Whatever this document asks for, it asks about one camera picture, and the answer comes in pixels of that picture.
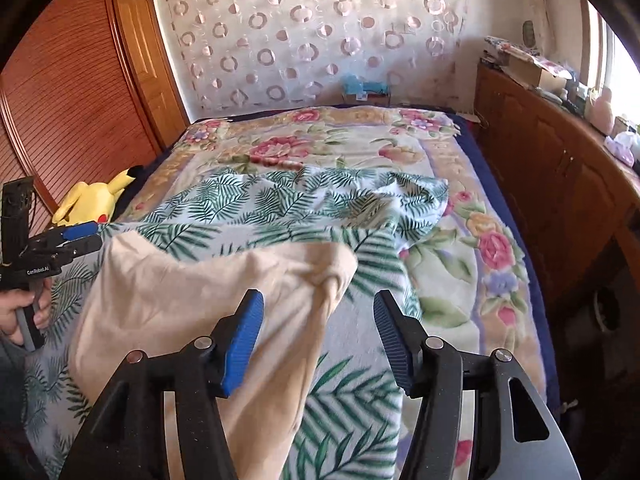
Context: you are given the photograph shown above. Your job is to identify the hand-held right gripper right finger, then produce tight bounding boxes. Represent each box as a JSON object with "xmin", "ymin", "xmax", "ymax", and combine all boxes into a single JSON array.
[{"xmin": 372, "ymin": 289, "xmax": 581, "ymax": 480}]

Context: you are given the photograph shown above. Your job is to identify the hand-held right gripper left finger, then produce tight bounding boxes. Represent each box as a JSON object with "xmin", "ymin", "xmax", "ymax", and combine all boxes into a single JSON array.
[{"xmin": 60, "ymin": 289, "xmax": 265, "ymax": 480}]

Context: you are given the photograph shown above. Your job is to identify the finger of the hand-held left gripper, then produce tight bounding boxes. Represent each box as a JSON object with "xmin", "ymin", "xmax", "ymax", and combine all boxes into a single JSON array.
[
  {"xmin": 56, "ymin": 234, "xmax": 104, "ymax": 262},
  {"xmin": 54, "ymin": 221, "xmax": 99, "ymax": 242}
]

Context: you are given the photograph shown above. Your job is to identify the beige printed t-shirt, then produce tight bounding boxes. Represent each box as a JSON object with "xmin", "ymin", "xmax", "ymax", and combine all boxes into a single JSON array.
[{"xmin": 67, "ymin": 232, "xmax": 359, "ymax": 480}]

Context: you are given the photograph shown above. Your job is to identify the person's left hand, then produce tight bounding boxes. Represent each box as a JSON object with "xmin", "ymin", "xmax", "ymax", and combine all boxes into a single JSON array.
[{"xmin": 0, "ymin": 280, "xmax": 52, "ymax": 347}]

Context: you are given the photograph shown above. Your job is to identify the yellow plush toy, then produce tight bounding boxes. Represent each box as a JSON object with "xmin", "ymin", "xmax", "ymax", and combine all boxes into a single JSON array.
[{"xmin": 51, "ymin": 165, "xmax": 138, "ymax": 228}]

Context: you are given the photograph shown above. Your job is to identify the floral blanket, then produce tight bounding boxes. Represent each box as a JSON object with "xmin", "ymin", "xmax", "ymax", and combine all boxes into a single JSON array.
[{"xmin": 130, "ymin": 105, "xmax": 561, "ymax": 480}]

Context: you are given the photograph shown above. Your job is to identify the wooden louvred wardrobe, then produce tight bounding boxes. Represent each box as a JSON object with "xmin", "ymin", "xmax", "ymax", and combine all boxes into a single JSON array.
[{"xmin": 0, "ymin": 0, "xmax": 166, "ymax": 241}]

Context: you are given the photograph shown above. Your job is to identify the leaf-print bed sheet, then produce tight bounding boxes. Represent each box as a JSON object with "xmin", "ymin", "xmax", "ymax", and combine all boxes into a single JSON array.
[{"xmin": 20, "ymin": 167, "xmax": 451, "ymax": 480}]

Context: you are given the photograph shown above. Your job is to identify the wooden door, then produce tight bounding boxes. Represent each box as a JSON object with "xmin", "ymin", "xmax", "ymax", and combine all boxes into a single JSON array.
[{"xmin": 112, "ymin": 0, "xmax": 191, "ymax": 152}]

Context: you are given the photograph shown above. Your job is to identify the long wooden cabinet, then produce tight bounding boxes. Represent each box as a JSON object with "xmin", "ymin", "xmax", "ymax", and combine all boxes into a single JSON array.
[{"xmin": 472, "ymin": 57, "xmax": 640, "ymax": 321}]

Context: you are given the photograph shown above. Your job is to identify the blue box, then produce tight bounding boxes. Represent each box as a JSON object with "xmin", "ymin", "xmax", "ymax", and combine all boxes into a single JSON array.
[{"xmin": 341, "ymin": 74, "xmax": 391, "ymax": 107}]

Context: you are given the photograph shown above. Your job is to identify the circle-pattern sheer curtain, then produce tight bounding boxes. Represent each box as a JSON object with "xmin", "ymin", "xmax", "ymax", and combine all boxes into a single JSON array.
[{"xmin": 152, "ymin": 0, "xmax": 471, "ymax": 113}]

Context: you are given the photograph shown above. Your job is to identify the white plastic bag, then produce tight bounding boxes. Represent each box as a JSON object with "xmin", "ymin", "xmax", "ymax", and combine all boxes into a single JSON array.
[{"xmin": 604, "ymin": 131, "xmax": 638, "ymax": 167}]

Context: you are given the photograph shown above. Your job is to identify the cardboard box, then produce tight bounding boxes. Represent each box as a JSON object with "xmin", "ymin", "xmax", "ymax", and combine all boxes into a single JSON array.
[{"xmin": 500, "ymin": 50, "xmax": 571, "ymax": 88}]

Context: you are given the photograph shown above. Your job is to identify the window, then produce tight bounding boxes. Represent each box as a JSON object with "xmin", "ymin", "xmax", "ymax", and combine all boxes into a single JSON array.
[{"xmin": 582, "ymin": 0, "xmax": 640, "ymax": 131}]

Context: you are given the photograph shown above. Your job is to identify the white patterned window curtain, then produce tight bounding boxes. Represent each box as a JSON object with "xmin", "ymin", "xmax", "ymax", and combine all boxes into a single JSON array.
[{"xmin": 515, "ymin": 0, "xmax": 556, "ymax": 61}]

